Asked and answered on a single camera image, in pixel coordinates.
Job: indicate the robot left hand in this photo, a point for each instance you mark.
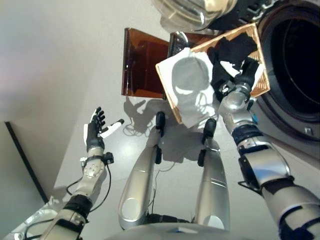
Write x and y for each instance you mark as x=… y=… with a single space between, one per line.
x=94 y=135

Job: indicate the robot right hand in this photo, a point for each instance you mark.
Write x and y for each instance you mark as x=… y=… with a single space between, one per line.
x=250 y=72

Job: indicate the wicker laundry basket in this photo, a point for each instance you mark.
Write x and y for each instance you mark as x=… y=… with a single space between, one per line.
x=261 y=86

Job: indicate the black garment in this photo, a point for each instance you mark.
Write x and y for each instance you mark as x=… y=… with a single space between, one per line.
x=235 y=47

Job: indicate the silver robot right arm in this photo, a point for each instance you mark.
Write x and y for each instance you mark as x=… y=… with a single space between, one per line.
x=265 y=165

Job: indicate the grey front-load washing machine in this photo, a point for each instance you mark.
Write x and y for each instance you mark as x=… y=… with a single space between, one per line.
x=295 y=62

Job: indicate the white garment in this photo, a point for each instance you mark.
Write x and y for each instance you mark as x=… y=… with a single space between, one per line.
x=190 y=75

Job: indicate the black baseboard strip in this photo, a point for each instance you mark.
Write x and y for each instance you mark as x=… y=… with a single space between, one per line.
x=25 y=160

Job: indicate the round black washer door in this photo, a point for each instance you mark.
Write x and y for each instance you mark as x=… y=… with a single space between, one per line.
x=180 y=12

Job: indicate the silver robot right leg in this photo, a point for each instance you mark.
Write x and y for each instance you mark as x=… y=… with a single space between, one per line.
x=215 y=185

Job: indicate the grey robot torso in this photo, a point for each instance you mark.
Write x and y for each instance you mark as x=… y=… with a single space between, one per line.
x=175 y=232

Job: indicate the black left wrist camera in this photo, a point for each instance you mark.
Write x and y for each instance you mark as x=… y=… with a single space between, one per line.
x=108 y=158

